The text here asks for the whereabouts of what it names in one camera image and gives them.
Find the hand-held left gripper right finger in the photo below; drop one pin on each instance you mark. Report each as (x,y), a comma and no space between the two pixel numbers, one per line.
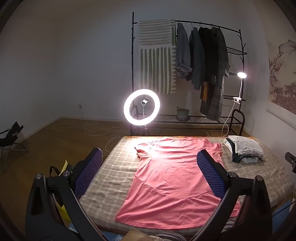
(211,173)

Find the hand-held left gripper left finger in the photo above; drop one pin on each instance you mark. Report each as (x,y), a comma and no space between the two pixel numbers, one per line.
(89,169)

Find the pink t-shirt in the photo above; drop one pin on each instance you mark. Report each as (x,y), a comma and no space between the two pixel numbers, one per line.
(166,176)

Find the stack of folded clothes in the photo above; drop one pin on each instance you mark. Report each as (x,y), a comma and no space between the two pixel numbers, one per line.
(245,146)

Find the black metal clothes rack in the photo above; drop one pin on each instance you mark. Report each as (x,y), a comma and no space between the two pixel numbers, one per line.
(132,69)

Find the beige plaid blanket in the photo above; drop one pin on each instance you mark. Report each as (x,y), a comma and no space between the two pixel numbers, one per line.
(115,166)

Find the yellow paper bag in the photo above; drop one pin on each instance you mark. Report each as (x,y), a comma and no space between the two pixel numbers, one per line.
(62,208)

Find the potted plant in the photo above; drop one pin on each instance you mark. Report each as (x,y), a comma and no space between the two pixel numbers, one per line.
(182,115)

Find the cardboard box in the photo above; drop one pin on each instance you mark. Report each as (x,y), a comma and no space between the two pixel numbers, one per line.
(136,235)

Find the yellow hanging garment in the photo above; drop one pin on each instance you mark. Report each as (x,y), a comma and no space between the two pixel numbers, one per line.
(204,92)

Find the black folding chair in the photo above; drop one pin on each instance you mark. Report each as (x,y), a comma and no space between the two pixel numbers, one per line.
(10,136)

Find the phone holder on gooseneck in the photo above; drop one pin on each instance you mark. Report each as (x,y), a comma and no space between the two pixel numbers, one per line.
(143,101)

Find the white clip lamp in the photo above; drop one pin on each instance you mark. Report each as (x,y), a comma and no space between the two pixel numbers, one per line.
(241,74)

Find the grey plaid coat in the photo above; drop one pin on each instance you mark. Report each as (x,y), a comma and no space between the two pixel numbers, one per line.
(218,69)

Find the dark blue jacket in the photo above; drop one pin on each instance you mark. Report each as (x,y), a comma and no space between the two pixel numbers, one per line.
(196,60)

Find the black jacket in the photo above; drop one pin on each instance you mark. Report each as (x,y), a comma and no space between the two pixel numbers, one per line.
(207,51)

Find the blue denim jacket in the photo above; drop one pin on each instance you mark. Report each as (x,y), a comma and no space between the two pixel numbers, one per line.
(182,51)

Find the green striped hanging cloth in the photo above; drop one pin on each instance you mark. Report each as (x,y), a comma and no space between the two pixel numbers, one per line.
(157,58)

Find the black tubular metal frame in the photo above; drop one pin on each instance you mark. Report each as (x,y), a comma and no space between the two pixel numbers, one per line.
(242,120)

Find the landscape wall mural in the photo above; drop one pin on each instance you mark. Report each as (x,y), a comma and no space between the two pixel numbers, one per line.
(284,74)

